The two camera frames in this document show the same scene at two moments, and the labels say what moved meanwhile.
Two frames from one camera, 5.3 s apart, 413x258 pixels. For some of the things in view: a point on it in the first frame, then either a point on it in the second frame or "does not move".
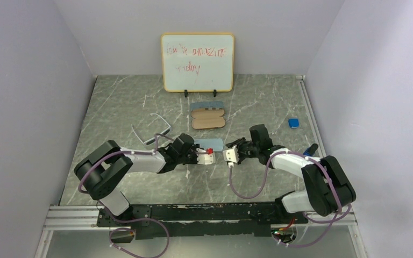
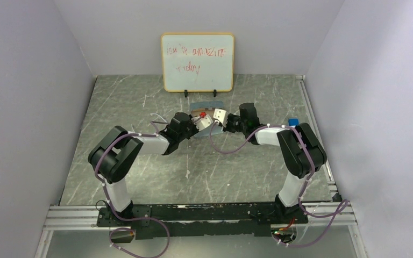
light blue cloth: (215, 144) → (216, 129)
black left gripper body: (190, 158) → (191, 130)
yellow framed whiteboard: (198, 62) does not move
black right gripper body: (247, 150) → (234, 124)
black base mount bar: (177, 220) does not move
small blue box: (293, 122) does not move
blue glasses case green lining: (206, 104) does not move
